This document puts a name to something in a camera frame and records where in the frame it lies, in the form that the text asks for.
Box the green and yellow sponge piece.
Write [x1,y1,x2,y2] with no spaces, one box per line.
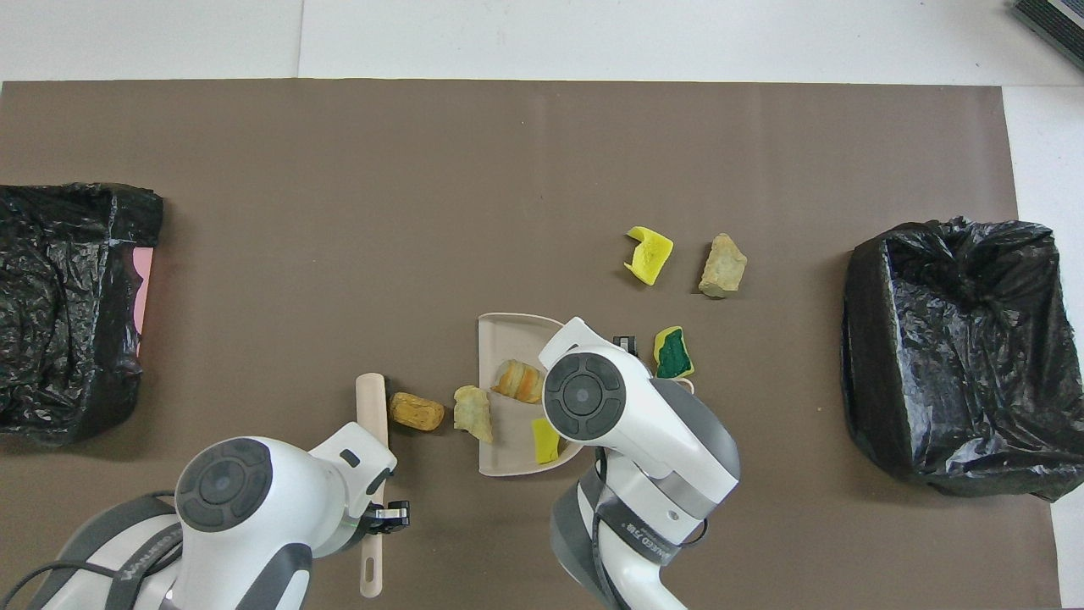
[653,325,695,380]

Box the yellow notched sponge piece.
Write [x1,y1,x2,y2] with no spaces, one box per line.
[624,225,675,286]

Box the orange-brown sponge chunk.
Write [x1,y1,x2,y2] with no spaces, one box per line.
[389,391,445,432]

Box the beige sponge chunk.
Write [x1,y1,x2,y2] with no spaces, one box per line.
[453,385,495,445]
[491,359,545,404]
[699,233,749,299]

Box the beige plastic dustpan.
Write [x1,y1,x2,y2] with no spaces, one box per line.
[477,313,695,478]

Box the beige brush with black bristles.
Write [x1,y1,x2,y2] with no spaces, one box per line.
[356,374,390,599]

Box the black bag-lined pink bin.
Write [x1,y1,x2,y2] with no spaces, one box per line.
[0,182,163,447]

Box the brown paper table mat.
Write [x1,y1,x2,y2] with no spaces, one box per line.
[0,80,1059,610]

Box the dark ribbed panel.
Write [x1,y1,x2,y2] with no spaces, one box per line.
[1012,0,1084,73]

